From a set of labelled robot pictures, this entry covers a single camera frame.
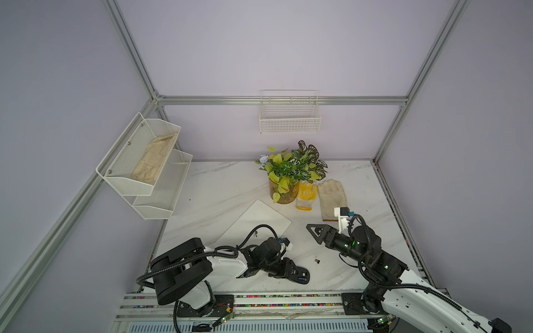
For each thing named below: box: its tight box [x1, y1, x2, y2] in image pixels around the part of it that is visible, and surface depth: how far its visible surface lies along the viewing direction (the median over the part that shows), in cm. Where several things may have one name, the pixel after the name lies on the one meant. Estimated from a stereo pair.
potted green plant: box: [254, 140, 328, 204], surface depth 88 cm
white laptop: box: [208, 199, 292, 250], surface depth 97 cm
